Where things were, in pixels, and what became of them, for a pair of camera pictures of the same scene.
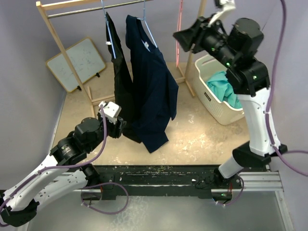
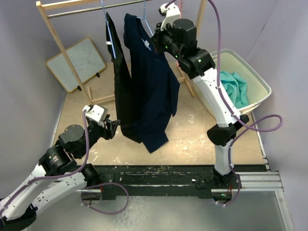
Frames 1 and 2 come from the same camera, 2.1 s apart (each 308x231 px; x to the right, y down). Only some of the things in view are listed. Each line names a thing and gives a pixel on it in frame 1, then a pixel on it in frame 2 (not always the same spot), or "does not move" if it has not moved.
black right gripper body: [210, 38] → [164, 41]
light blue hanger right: [145, 43] does not move
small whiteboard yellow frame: [85, 60] does not move
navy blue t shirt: [156, 90] does not move
